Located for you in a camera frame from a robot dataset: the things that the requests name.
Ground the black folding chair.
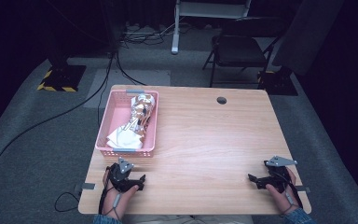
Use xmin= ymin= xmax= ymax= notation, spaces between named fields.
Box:
xmin=201 ymin=16 xmax=287 ymax=89

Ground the hand-held gripper cable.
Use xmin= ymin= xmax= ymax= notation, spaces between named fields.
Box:
xmin=272 ymin=170 xmax=304 ymax=216
xmin=98 ymin=165 xmax=123 ymax=221

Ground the person's right hand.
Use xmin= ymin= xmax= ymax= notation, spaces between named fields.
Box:
xmin=265 ymin=167 xmax=301 ymax=217

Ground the left hand-held gripper cable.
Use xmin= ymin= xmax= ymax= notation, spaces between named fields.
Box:
xmin=98 ymin=165 xmax=123 ymax=221

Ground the right hand-held gripper cable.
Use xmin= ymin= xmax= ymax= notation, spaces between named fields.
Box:
xmin=272 ymin=170 xmax=304 ymax=216

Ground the white metal stand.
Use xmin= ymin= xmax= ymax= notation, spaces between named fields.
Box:
xmin=170 ymin=0 xmax=253 ymax=56

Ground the black base with yellow stripes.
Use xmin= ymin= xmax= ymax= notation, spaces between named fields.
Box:
xmin=36 ymin=63 xmax=88 ymax=93
xmin=256 ymin=69 xmax=299 ymax=96

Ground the long black floor cable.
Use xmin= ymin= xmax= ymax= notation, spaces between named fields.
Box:
xmin=0 ymin=51 xmax=117 ymax=224

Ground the pink plastic basket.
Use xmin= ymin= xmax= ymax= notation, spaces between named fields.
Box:
xmin=94 ymin=89 xmax=160 ymax=158

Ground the white paper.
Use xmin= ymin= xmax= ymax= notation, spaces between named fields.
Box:
xmin=105 ymin=123 xmax=145 ymax=150

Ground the shiny foil wrapper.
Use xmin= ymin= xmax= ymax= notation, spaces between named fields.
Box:
xmin=124 ymin=93 xmax=157 ymax=138

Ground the bundle of floor cables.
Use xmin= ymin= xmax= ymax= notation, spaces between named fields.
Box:
xmin=120 ymin=21 xmax=182 ymax=47

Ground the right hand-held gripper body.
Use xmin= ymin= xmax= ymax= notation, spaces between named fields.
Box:
xmin=255 ymin=155 xmax=298 ymax=194

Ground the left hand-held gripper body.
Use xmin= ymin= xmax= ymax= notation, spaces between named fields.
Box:
xmin=108 ymin=157 xmax=140 ymax=193

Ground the grey hanging curtain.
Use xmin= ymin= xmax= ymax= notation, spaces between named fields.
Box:
xmin=272 ymin=0 xmax=345 ymax=77

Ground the person's left hand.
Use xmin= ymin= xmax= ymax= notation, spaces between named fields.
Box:
xmin=102 ymin=169 xmax=141 ymax=221

